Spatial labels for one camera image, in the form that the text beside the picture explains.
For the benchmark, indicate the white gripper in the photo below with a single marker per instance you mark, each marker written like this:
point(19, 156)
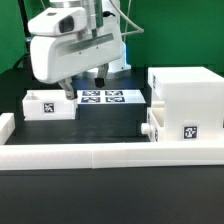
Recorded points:
point(63, 46)

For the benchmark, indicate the white front drawer tray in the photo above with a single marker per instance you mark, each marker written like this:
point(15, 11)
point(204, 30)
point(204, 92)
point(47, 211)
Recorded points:
point(154, 125)

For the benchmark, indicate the white drawer tray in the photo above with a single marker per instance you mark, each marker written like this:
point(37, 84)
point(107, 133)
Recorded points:
point(48, 105)
point(154, 125)

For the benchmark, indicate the white drawer cabinet box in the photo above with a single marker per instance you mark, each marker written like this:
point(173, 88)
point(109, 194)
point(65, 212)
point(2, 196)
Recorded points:
point(193, 102)

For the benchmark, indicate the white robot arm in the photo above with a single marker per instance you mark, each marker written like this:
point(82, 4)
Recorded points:
point(95, 15)

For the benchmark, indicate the white rear drawer tray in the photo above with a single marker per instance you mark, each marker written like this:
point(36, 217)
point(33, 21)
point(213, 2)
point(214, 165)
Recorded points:
point(48, 105)

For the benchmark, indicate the white sheet with markers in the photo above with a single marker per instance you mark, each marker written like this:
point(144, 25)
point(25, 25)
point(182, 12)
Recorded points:
point(110, 97)

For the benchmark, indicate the black pole stand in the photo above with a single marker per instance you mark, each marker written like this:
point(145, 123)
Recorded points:
point(26, 57)

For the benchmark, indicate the white U-shaped boundary fence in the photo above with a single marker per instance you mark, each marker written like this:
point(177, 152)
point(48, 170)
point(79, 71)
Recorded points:
point(104, 155)

